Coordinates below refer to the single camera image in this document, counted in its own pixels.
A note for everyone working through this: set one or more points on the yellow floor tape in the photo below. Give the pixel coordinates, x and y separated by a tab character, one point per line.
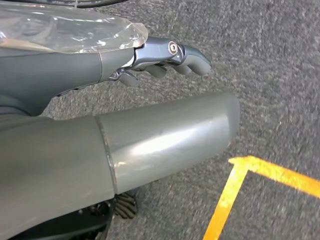
237	179

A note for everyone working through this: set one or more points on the black robot leg mechanism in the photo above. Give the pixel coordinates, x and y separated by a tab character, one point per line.
100	215

